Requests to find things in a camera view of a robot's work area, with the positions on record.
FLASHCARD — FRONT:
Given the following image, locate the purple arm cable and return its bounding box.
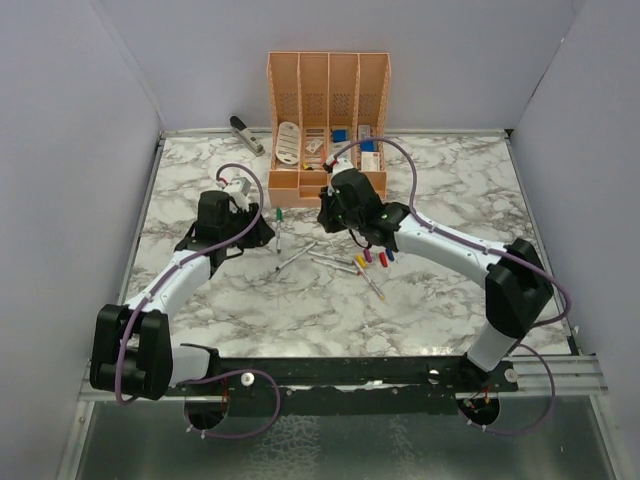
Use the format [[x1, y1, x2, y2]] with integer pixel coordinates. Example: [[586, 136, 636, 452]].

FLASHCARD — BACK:
[[113, 163, 283, 441], [327, 138, 572, 435]]

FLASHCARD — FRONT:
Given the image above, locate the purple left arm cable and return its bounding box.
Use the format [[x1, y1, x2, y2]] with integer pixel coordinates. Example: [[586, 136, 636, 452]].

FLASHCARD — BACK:
[[113, 163, 283, 441]]

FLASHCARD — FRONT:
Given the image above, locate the yellow pen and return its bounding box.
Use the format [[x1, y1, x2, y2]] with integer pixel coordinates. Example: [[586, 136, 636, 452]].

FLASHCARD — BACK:
[[356, 263, 385, 300]]

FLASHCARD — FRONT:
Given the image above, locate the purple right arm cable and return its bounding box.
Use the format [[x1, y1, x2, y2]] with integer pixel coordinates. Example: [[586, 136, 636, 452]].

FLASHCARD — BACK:
[[327, 138, 572, 435]]

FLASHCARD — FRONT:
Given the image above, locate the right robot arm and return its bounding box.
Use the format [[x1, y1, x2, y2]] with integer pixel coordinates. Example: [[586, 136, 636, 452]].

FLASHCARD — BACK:
[[318, 168, 553, 391]]

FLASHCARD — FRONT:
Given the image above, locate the black grey stapler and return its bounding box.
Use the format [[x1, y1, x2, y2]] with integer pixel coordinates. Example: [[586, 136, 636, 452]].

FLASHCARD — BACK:
[[229, 115, 265, 156]]

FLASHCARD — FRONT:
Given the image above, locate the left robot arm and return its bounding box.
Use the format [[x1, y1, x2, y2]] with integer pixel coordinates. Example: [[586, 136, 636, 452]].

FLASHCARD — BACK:
[[89, 190, 275, 402]]

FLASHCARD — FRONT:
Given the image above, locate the peach plastic desk organizer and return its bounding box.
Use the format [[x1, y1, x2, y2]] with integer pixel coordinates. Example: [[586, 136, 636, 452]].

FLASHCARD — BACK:
[[267, 51, 391, 208]]

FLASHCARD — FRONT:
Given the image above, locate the purple pen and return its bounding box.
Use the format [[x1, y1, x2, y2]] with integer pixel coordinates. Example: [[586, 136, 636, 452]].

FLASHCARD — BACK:
[[308, 250, 353, 266]]

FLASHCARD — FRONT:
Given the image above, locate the white paper packet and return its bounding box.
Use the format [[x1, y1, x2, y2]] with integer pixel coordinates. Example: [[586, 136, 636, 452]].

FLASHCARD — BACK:
[[328, 141, 351, 163]]

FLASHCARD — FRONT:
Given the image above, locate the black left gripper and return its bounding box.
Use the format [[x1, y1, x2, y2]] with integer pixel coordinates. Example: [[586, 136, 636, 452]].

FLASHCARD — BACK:
[[221, 202, 275, 249]]

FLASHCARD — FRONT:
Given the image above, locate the red pen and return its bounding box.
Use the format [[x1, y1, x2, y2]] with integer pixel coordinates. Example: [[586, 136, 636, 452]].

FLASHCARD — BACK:
[[311, 257, 360, 275]]

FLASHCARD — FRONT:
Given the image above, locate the white oval label card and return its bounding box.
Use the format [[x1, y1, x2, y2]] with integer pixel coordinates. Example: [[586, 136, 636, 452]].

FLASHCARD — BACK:
[[275, 121, 301, 165]]

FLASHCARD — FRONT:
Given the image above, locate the green capped white pen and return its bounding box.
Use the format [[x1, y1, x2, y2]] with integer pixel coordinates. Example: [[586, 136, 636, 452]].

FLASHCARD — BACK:
[[275, 207, 283, 254]]

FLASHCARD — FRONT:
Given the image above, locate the aluminium frame rail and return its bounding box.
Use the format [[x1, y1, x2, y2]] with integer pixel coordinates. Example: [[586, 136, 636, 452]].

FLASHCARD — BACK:
[[78, 354, 610, 402]]

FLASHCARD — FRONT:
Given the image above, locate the blue pen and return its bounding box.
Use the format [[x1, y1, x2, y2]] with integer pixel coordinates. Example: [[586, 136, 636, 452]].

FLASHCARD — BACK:
[[275, 241, 317, 272]]

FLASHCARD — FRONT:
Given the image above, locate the black mounting rail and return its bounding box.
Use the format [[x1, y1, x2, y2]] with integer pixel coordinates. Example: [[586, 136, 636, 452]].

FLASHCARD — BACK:
[[165, 356, 518, 416]]

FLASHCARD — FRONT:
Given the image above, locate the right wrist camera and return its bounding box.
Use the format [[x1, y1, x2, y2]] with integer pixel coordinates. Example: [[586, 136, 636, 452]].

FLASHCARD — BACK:
[[323, 156, 354, 176]]

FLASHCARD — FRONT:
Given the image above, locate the white red card box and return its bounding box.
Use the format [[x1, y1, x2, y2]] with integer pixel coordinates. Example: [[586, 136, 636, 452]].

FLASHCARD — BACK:
[[361, 151, 382, 172]]

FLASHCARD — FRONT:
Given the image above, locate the white red staples box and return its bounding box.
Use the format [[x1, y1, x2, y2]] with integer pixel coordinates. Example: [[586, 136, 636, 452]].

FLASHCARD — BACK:
[[357, 124, 374, 143]]

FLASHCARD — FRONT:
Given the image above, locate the blue eraser box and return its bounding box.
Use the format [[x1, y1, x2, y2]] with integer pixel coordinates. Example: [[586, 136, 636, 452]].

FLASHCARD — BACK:
[[331, 129, 349, 143], [360, 141, 377, 152]]

